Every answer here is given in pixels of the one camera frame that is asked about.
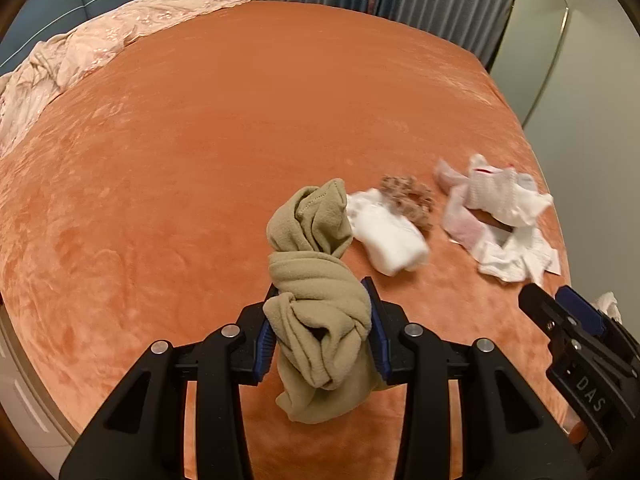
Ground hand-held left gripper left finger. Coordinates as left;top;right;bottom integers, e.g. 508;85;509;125
59;282;281;480

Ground clear plastic wrapper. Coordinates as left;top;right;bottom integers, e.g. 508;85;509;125
434;158;496;252

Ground small white tissue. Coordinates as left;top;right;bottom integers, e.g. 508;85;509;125
594;291;624;324

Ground white wrapper with red trim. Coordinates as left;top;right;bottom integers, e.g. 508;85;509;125
465;154;555;227

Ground orange blanket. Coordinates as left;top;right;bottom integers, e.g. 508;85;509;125
0;0;573;480

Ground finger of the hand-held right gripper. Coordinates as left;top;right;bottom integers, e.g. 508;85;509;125
556;285;640;366
518;283;578;356

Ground white sock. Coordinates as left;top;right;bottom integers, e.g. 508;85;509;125
346;188;432;277

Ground brown fuzzy sock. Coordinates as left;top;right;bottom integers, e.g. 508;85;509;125
378;175;436;232

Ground white printed paper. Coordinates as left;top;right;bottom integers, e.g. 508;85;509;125
475;224;562;284

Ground knotted beige cloth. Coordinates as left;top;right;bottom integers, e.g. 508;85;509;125
262;178;383;423

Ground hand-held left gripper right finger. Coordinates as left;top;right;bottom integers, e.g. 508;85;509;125
361;276;587;480

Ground pink quilt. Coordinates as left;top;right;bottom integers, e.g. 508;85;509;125
0;0;257;162

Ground gold framed standing mirror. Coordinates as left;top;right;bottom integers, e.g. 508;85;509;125
489;0;571;128

